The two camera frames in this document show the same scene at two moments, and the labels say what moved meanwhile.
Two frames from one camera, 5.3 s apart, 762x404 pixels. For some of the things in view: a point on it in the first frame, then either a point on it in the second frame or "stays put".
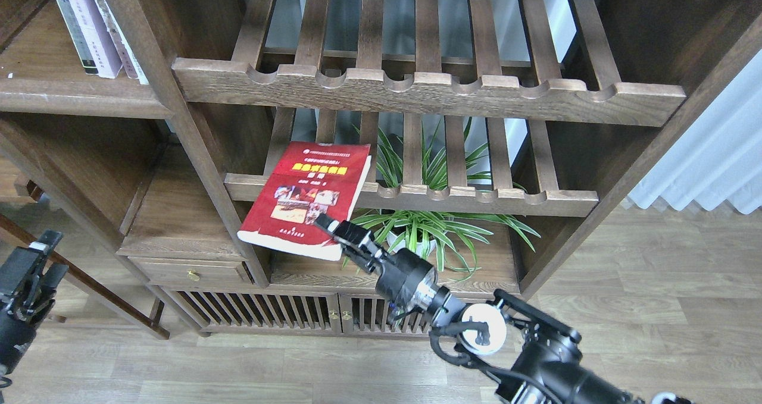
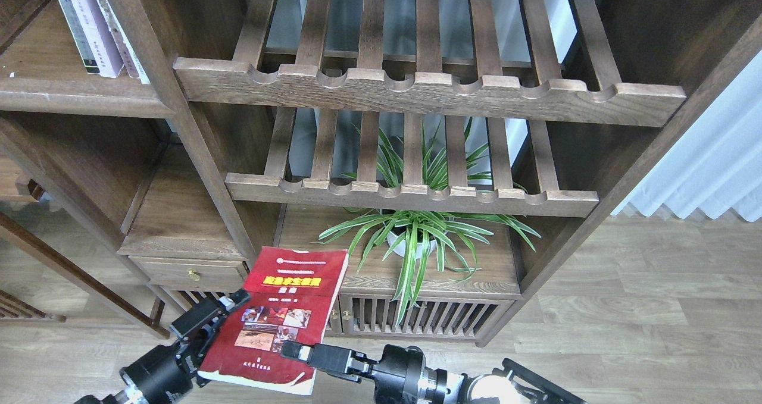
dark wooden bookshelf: x=504 y=115 stays put
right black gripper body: x=405 y=279 -> x=401 y=377
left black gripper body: x=28 y=290 -> x=166 y=375
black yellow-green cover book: x=84 y=49 stays put
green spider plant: x=442 y=233 stays put
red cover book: x=309 y=179 -> x=293 y=295
